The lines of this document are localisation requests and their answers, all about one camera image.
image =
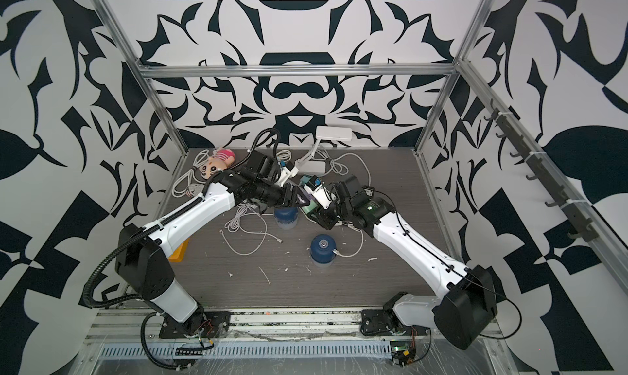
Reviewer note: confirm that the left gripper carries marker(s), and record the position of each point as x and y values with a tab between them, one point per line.
293	201

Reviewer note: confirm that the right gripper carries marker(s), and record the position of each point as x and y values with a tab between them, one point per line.
320	215

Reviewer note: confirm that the blue meat grinder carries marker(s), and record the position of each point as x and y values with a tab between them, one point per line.
322	249
286	217

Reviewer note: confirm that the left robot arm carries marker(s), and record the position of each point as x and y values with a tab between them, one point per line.
142	256

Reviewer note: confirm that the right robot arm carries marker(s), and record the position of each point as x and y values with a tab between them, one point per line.
466	299

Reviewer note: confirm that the cartoon head toy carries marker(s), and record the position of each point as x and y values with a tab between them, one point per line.
221	159

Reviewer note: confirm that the white desk lamp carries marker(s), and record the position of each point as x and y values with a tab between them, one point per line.
312	163

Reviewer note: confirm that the yellow power strip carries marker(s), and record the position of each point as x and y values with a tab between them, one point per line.
179	253

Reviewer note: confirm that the wall hook rack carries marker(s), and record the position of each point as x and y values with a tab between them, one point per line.
545	171

